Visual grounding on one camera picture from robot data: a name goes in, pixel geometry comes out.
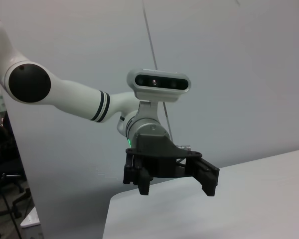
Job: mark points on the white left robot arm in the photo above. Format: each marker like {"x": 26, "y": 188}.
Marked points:
{"x": 72, "y": 92}

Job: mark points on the black office chair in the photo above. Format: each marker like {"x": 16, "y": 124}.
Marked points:
{"x": 15, "y": 189}

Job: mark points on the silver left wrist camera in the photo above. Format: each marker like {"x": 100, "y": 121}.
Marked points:
{"x": 162, "y": 82}

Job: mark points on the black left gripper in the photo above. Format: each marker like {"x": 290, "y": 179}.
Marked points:
{"x": 159, "y": 154}

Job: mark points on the seated person dark clothes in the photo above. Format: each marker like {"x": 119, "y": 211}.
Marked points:
{"x": 1, "y": 139}

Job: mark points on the white background desk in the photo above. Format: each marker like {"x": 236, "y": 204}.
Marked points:
{"x": 31, "y": 219}

